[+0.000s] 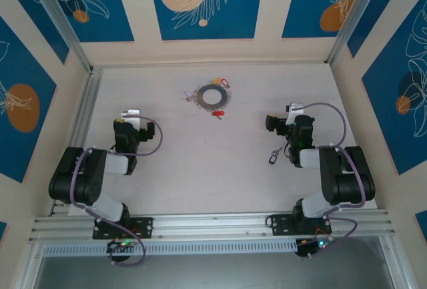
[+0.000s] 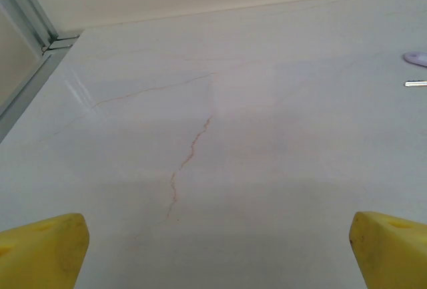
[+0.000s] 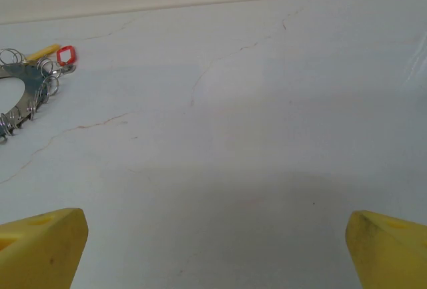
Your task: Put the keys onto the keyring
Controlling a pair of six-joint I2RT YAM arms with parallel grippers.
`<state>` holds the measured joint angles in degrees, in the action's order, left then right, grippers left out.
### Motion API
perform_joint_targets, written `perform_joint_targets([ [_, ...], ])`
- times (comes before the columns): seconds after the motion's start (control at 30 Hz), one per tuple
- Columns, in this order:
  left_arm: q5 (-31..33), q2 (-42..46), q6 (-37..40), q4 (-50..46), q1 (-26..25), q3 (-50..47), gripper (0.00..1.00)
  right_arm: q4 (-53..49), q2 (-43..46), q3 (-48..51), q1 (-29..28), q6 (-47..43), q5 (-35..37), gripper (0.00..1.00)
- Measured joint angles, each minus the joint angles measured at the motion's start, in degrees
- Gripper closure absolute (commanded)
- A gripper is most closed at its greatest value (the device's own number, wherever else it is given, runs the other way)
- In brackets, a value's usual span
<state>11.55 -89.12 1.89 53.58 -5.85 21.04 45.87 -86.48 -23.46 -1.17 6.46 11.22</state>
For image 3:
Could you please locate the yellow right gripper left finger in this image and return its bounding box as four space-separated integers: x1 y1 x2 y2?
0 207 89 289

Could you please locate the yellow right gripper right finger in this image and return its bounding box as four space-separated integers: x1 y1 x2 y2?
345 210 427 289

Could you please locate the red key tag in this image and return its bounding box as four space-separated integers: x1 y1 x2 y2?
55 45 77 67

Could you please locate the metal keyring plate with rings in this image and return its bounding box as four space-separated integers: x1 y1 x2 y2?
0 47 61 145

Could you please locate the yellow key tag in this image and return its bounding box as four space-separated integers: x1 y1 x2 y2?
25 43 61 61

